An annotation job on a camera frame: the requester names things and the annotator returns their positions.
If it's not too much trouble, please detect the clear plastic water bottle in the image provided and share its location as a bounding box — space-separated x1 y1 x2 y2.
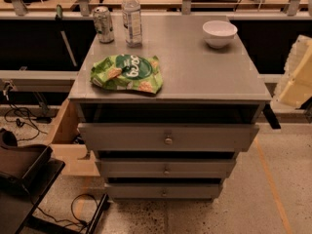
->
122 0 142 47

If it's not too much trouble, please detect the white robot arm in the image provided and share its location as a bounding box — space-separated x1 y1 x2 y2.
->
274 35 312 108

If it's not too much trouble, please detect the grey drawer cabinet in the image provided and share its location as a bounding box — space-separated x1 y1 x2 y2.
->
68 14 271 189

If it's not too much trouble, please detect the green snack chip bag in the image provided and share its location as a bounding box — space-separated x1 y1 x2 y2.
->
90 55 163 95

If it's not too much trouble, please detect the top grey drawer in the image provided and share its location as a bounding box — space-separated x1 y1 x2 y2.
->
78 123 259 151

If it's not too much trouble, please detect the grey drawer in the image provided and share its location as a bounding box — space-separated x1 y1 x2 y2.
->
105 183 221 200
96 159 236 178
78 123 259 151

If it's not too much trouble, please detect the middle grey drawer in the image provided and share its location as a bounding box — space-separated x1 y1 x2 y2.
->
96 159 236 178

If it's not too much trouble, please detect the bottom grey drawer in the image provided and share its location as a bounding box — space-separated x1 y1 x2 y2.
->
105 183 221 200

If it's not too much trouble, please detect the white ceramic bowl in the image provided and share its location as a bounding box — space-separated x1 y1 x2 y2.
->
203 20 238 49

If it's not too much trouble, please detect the silver soda can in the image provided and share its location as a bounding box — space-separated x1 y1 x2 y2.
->
93 7 114 43

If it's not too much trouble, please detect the black chair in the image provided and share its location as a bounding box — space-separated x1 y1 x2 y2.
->
0 129 64 234

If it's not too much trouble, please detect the black wall cable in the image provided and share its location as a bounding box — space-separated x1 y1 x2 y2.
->
2 81 49 142

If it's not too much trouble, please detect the green handled tool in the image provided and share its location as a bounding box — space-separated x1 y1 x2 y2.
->
56 4 77 66

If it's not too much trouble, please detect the black floor cable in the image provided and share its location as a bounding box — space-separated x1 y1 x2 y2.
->
30 193 100 232

